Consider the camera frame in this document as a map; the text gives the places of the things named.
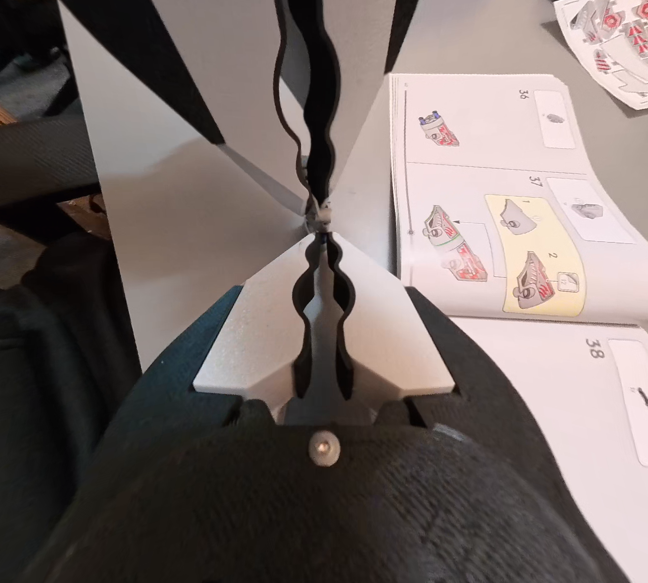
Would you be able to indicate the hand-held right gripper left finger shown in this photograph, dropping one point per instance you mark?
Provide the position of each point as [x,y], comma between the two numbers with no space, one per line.
[243,340]

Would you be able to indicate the grey mesh office chair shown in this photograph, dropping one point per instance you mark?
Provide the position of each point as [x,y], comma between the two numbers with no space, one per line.
[45,157]

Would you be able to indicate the toy instruction booklet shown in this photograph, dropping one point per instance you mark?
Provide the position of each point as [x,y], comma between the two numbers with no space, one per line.
[481,147]

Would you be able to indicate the person's dark trousers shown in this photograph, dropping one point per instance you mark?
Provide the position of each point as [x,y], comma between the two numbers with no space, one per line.
[50,390]

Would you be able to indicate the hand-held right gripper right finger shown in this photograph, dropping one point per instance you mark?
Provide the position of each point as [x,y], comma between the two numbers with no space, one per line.
[400,340]

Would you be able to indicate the grey toy part blue pins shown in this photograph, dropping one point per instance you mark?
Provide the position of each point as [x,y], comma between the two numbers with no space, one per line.
[321,216]

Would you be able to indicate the toy sticker sheet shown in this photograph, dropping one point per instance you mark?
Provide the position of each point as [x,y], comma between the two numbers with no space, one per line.
[607,36]

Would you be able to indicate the grey desk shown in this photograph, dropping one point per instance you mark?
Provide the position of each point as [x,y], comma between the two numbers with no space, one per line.
[455,26]

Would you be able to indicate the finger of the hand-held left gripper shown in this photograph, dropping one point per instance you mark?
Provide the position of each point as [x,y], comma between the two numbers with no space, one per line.
[364,11]
[217,36]

